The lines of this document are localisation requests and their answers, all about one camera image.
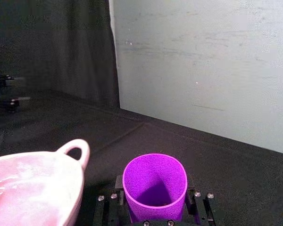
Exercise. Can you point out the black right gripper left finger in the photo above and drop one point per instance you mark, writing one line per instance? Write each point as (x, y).
(108, 209)

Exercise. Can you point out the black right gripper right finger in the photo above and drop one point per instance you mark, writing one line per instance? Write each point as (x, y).
(208, 212)

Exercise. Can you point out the purple plastic cup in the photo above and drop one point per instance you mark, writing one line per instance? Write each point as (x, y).
(153, 169)

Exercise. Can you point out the black table cloth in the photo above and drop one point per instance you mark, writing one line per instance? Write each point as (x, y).
(226, 179)

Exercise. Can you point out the dark grey curtain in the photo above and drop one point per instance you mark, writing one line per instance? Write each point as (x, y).
(61, 47)

